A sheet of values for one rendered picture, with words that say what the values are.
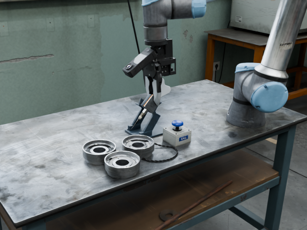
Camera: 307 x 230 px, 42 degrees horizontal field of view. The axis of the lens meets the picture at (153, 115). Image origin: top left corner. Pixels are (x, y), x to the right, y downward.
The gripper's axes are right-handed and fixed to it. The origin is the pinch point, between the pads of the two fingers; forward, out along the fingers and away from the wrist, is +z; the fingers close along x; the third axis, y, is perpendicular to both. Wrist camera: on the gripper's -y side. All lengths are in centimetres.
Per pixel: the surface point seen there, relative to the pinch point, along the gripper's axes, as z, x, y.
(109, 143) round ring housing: 11.0, 0.5, -16.6
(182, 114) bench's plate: 15.2, 15.7, 22.8
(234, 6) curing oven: -4, 157, 178
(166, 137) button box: 13.5, -2.3, 3.6
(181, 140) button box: 13.7, -6.7, 6.6
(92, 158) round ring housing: 11.5, -5.1, -24.9
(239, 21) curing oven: 8, 151, 178
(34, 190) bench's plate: 13.8, -9.6, -44.1
